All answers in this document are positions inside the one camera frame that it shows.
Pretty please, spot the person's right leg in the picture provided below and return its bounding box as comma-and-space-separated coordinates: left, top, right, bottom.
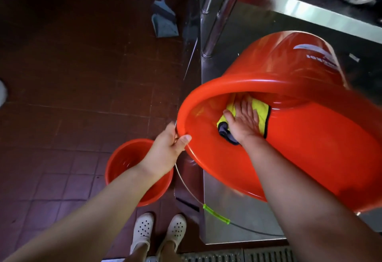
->
158, 241, 183, 262

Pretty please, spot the metal floor drain grate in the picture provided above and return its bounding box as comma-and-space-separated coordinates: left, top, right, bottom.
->
179, 246, 295, 262

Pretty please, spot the person's left forearm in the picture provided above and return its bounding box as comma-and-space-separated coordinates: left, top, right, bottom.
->
2, 163, 163, 262

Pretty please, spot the person's left hand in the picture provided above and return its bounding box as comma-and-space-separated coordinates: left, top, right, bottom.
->
138, 122, 192, 179

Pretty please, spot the person's left leg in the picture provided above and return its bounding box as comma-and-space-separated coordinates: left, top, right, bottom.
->
124, 242, 150, 262

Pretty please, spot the person's white right clog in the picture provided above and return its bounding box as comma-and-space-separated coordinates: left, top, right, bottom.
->
155, 214, 187, 254

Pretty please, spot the wire bucket handle green grip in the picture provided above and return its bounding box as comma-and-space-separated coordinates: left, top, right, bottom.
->
174, 163, 285, 237

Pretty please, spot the yellow cleaning cloth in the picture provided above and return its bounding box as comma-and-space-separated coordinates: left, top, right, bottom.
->
217, 93, 271, 146

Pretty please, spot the large orange plastic bucket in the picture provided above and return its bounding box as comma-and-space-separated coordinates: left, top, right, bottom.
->
176, 30, 382, 213

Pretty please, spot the person's right hand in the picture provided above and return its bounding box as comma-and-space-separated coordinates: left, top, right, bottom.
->
223, 97, 265, 148

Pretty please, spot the grey dustpan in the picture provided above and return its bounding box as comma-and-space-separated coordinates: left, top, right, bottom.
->
151, 14, 179, 39

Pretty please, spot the person's right forearm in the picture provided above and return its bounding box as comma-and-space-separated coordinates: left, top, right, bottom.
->
241, 136, 382, 262

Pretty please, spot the small orange plastic bucket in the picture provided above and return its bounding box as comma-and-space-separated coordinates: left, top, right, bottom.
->
104, 138, 174, 207

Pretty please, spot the white round object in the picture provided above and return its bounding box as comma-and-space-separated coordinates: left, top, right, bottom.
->
0, 80, 8, 108

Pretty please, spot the person's white left clog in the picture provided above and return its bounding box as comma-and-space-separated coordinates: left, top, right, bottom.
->
130, 212, 155, 255

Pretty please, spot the person's white clog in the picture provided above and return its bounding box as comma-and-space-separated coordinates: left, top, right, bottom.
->
130, 212, 155, 255
155, 214, 187, 254

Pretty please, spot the stainless steel table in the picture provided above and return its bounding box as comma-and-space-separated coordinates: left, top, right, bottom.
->
174, 0, 382, 245

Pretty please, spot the person's leg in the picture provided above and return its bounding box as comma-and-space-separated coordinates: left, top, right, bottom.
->
124, 242, 150, 262
158, 241, 183, 262

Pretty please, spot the thick steel table leg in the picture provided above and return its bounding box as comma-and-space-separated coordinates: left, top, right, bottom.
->
201, 0, 249, 59

